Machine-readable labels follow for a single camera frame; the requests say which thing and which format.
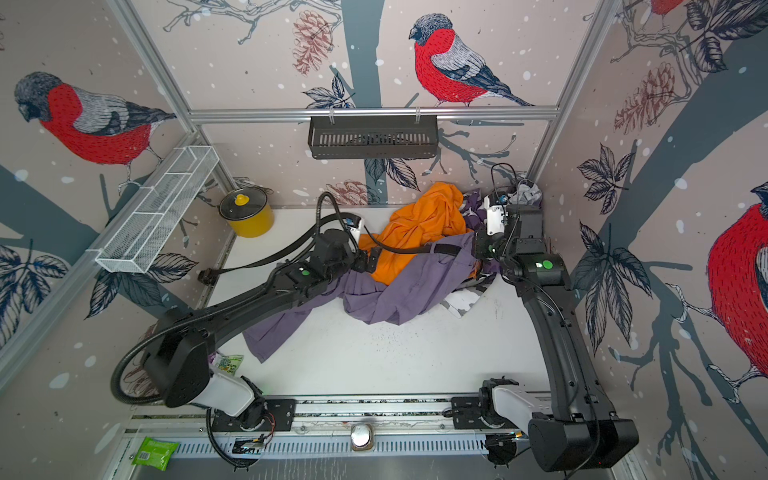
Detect orange trousers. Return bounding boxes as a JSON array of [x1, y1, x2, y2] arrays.
[[359, 182, 474, 286]]

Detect lavender purple trousers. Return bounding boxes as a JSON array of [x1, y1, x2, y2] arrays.
[[243, 232, 476, 362]]

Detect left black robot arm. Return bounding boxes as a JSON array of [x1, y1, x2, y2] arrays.
[[110, 208, 367, 417]]

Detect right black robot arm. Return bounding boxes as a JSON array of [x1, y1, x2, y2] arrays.
[[473, 205, 639, 476]]

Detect purple camouflage trousers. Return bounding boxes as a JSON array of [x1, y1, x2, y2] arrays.
[[440, 180, 542, 318]]

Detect yellow pot with lid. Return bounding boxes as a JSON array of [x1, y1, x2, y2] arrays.
[[218, 186, 274, 238]]

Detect black hanging basket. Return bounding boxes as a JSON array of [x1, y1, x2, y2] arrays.
[[308, 115, 439, 160]]

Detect green snack wrapper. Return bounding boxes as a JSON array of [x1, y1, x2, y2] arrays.
[[212, 353, 244, 378]]

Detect green wipes packet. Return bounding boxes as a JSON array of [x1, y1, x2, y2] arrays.
[[132, 437, 179, 471]]

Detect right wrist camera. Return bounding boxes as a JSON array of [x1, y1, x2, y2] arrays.
[[486, 205, 506, 236]]

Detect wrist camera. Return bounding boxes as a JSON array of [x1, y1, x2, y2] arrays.
[[486, 205, 506, 236], [344, 215, 364, 242]]

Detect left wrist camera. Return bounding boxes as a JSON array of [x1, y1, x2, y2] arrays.
[[344, 215, 364, 242]]

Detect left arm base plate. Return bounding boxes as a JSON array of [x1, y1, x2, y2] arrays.
[[212, 398, 297, 433]]

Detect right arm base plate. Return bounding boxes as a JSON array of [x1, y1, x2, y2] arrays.
[[441, 396, 533, 431]]

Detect white wire mesh shelf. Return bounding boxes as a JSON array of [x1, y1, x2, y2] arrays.
[[95, 145, 219, 273]]

